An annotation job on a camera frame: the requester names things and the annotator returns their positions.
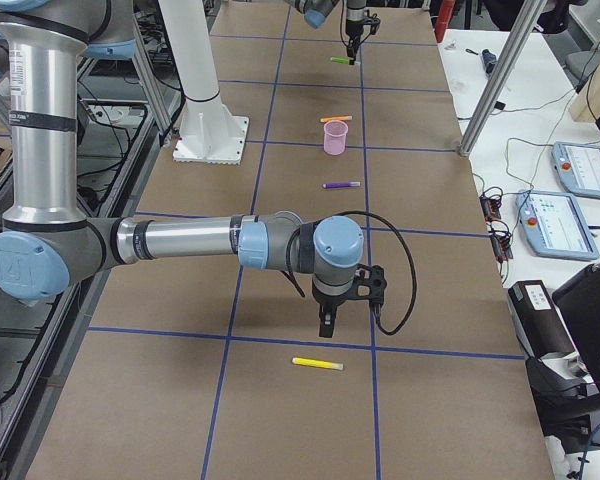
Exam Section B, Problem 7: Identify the purple marker pen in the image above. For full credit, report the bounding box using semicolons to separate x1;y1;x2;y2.
322;181;361;190

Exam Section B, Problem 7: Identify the yellow marker pen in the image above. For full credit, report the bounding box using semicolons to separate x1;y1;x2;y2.
291;357;344;371

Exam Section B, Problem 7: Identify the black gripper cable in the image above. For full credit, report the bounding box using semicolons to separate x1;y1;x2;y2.
344;210;419;336

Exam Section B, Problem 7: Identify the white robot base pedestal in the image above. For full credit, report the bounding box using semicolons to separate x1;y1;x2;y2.
163;1;249;165

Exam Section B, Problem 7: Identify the teach pendant near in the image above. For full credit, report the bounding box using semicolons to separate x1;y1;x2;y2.
516;190;600;261

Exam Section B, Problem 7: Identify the orange marker pen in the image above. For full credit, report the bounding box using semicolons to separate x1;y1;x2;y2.
319;115;353;124

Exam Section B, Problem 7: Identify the black label printer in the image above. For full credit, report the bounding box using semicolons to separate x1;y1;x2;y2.
507;280;577;378

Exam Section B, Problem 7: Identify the aluminium frame post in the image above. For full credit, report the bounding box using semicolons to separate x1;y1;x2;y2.
457;0;547;157

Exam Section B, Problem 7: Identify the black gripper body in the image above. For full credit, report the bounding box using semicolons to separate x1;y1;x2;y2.
312;264;385;320
345;14;380;49

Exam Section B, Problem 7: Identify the teach pendant far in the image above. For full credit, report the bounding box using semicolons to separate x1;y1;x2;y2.
551;142;600;199

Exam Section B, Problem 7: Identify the green marker pen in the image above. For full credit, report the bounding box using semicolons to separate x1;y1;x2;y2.
329;57;358;65

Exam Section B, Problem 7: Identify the pink mesh pen holder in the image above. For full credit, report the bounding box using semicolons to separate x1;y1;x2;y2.
323;120;348;155

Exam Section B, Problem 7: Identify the teach pendant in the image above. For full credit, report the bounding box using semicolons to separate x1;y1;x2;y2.
516;190;600;261
551;142;600;199

